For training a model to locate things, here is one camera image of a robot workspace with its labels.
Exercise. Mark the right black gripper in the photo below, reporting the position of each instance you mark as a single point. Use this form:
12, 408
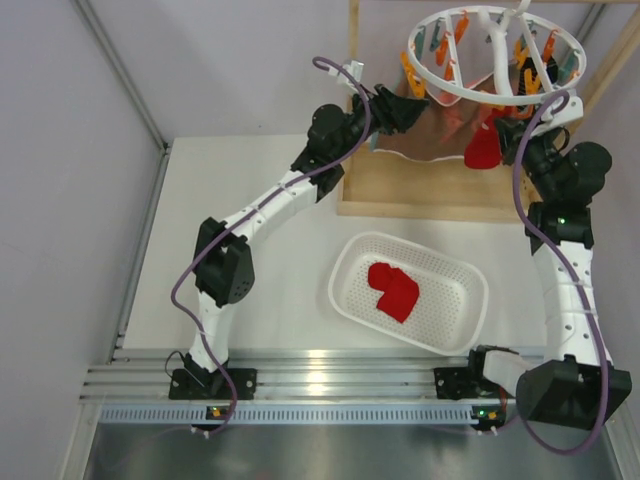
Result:
512, 133

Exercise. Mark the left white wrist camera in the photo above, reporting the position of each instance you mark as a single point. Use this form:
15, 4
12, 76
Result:
354, 68

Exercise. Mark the white perforated plastic basket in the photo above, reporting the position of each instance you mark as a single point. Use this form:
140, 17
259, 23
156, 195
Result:
450, 312

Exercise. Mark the white round clip hanger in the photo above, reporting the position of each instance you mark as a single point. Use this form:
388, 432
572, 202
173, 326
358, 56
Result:
474, 52

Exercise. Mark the red sock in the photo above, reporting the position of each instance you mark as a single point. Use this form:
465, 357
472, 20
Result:
483, 152
400, 292

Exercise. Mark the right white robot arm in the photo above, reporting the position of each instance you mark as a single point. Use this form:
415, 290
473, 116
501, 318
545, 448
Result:
576, 384

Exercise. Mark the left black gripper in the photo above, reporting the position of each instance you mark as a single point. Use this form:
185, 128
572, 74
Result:
394, 113

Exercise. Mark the black striped sock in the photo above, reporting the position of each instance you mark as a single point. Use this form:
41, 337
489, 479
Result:
552, 69
528, 81

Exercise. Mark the orange patterned sock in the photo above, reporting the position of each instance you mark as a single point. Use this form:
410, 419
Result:
440, 133

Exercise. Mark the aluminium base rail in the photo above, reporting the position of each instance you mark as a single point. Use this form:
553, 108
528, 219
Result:
308, 387

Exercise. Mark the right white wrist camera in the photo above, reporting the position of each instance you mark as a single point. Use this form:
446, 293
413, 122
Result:
561, 113

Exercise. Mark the wooden hanger stand frame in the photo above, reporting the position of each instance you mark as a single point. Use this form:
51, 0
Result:
386, 185

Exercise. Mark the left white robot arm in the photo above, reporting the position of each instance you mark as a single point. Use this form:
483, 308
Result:
223, 263

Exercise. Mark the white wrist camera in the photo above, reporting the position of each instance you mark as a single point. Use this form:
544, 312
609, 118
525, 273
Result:
354, 68
561, 113

